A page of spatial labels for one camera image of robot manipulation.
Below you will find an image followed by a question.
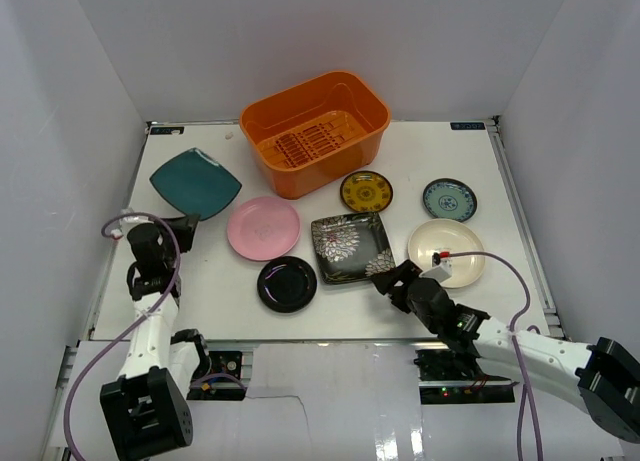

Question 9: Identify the black round plate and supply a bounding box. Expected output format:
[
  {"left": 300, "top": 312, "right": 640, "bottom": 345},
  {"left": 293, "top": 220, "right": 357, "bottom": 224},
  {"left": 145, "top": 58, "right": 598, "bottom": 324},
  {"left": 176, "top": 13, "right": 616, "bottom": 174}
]
[{"left": 257, "top": 256, "right": 318, "bottom": 314}]

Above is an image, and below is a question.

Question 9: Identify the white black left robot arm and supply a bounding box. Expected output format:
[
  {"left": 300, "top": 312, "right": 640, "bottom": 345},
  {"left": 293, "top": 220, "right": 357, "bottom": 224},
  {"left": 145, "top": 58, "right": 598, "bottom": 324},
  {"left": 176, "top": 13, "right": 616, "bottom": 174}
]
[{"left": 100, "top": 214, "right": 212, "bottom": 460}]

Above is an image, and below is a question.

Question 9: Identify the black square floral plate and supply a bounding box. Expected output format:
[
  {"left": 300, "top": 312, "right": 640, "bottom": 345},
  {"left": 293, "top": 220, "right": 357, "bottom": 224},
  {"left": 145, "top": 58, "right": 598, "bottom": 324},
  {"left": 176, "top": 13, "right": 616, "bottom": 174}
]
[{"left": 311, "top": 212, "right": 396, "bottom": 285}]

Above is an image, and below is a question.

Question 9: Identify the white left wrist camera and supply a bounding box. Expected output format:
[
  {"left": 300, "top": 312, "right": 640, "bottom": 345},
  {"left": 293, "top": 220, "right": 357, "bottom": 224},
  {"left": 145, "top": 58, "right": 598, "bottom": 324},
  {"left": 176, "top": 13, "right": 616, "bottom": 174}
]
[{"left": 109, "top": 207, "right": 148, "bottom": 240}]

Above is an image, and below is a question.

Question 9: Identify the blue corner label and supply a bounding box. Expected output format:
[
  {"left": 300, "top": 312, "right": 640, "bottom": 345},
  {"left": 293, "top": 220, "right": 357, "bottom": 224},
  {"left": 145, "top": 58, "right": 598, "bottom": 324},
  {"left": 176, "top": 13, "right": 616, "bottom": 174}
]
[
  {"left": 149, "top": 126, "right": 184, "bottom": 136},
  {"left": 450, "top": 122, "right": 486, "bottom": 131}
]

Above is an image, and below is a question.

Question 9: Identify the teal square plate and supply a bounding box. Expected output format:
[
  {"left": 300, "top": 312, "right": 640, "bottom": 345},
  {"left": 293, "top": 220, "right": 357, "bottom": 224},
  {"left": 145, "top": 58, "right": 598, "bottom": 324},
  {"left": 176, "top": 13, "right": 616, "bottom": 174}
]
[{"left": 149, "top": 148, "right": 242, "bottom": 221}]

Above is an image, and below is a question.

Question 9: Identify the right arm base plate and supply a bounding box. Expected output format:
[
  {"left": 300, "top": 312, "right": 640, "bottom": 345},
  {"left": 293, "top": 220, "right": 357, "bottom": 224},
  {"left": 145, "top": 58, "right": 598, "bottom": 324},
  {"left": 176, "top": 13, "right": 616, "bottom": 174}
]
[{"left": 414, "top": 348, "right": 515, "bottom": 406}]

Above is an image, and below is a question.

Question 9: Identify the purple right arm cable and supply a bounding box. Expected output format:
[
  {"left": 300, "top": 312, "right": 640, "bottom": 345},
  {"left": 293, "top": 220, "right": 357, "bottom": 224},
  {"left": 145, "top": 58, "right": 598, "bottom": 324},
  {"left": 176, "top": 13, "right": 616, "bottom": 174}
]
[{"left": 439, "top": 250, "right": 546, "bottom": 461}]

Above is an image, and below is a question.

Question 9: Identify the right blue corner label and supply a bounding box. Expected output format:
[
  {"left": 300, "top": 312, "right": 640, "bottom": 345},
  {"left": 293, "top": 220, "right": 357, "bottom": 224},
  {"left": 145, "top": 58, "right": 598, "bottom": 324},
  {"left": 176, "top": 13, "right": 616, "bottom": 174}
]
[{"left": 450, "top": 122, "right": 486, "bottom": 131}]

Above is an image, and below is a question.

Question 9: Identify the blue patterned round plate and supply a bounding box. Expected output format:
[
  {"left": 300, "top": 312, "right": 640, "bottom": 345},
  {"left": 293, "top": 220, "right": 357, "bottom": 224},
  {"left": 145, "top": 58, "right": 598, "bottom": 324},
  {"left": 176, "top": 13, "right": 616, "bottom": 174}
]
[{"left": 422, "top": 178, "right": 478, "bottom": 222}]

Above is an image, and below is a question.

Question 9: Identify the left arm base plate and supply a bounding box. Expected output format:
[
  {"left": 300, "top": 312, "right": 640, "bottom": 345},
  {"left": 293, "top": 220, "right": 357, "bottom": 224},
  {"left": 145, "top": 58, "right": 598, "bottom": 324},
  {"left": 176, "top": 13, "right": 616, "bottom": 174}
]
[{"left": 187, "top": 350, "right": 252, "bottom": 401}]

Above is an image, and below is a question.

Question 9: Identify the orange plastic bin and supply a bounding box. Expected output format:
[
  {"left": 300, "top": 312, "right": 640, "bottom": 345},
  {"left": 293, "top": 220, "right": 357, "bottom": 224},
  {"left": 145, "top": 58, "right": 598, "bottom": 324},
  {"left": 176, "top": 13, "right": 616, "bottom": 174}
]
[{"left": 239, "top": 71, "right": 391, "bottom": 200}]

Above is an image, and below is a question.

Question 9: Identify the pink round plate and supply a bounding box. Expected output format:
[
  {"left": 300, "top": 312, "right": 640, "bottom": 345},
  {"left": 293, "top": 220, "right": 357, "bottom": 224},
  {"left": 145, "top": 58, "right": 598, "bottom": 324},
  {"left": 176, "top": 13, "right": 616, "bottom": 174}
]
[{"left": 227, "top": 196, "right": 301, "bottom": 261}]

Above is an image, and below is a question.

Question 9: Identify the yellow patterned round plate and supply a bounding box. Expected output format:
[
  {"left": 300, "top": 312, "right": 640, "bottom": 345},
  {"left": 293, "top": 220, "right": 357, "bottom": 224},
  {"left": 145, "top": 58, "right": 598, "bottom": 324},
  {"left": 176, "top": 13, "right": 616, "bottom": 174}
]
[{"left": 339, "top": 170, "right": 394, "bottom": 212}]

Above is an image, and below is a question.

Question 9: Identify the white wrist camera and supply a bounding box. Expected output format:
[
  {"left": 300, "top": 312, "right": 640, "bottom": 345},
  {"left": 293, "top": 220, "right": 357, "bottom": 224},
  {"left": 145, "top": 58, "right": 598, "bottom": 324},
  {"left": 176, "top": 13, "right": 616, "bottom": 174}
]
[
  {"left": 421, "top": 251, "right": 453, "bottom": 283},
  {"left": 109, "top": 207, "right": 148, "bottom": 240}
]

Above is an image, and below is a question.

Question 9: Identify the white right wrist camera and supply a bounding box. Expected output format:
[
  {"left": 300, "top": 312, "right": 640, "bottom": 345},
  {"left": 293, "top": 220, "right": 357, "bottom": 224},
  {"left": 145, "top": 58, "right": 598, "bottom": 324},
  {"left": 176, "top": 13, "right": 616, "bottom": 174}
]
[{"left": 421, "top": 251, "right": 453, "bottom": 283}]

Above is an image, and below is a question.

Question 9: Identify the cream round plate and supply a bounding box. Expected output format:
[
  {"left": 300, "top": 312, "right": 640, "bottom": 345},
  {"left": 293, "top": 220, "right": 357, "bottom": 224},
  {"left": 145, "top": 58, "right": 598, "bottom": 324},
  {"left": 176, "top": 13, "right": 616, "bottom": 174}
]
[{"left": 407, "top": 219, "right": 485, "bottom": 289}]

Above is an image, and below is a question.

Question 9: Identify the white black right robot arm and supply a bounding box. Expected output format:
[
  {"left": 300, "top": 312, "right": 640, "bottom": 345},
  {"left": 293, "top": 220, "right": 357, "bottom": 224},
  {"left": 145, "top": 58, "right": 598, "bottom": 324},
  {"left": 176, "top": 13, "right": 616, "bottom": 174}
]
[{"left": 371, "top": 261, "right": 639, "bottom": 444}]

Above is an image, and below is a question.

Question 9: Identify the left blue corner label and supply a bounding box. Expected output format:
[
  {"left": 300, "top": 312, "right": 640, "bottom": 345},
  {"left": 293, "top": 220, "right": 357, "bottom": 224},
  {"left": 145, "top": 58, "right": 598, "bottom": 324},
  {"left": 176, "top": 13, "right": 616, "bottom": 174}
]
[{"left": 149, "top": 126, "right": 184, "bottom": 136}]

